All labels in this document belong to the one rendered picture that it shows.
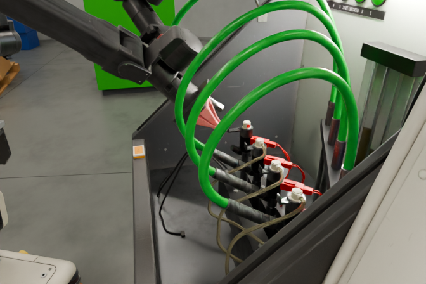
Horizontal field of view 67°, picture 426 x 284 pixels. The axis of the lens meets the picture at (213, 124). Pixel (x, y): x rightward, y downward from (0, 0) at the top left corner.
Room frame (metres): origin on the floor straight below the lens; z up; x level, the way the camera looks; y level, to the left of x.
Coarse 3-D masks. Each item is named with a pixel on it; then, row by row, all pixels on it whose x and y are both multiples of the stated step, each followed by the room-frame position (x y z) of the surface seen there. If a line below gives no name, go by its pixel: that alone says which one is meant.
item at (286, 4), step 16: (288, 0) 0.55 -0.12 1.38; (240, 16) 0.53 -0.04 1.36; (256, 16) 0.54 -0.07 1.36; (320, 16) 0.56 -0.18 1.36; (224, 32) 0.52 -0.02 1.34; (336, 32) 0.57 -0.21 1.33; (208, 48) 0.52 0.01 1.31; (192, 64) 0.51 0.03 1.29; (176, 96) 0.51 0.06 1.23; (336, 96) 0.58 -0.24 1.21; (176, 112) 0.51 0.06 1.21; (336, 112) 0.58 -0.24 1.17; (336, 128) 0.57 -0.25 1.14; (224, 160) 0.52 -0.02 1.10; (240, 160) 0.54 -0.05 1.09
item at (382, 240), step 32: (416, 128) 0.28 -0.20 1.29; (416, 160) 0.26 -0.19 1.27; (384, 192) 0.27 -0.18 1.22; (416, 192) 0.24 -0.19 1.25; (352, 224) 0.28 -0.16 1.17; (384, 224) 0.25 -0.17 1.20; (416, 224) 0.22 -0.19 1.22; (352, 256) 0.27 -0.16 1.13; (384, 256) 0.23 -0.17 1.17; (416, 256) 0.21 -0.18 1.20
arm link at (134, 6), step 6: (126, 0) 0.79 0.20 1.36; (132, 0) 0.79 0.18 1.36; (138, 0) 0.79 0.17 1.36; (144, 0) 0.79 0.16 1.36; (126, 6) 0.79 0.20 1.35; (132, 6) 0.78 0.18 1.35; (138, 6) 0.78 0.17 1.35; (144, 6) 0.78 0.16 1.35; (150, 6) 0.79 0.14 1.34; (126, 12) 0.80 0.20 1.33; (132, 12) 0.77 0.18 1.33; (138, 12) 0.77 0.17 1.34; (132, 18) 0.78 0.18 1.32
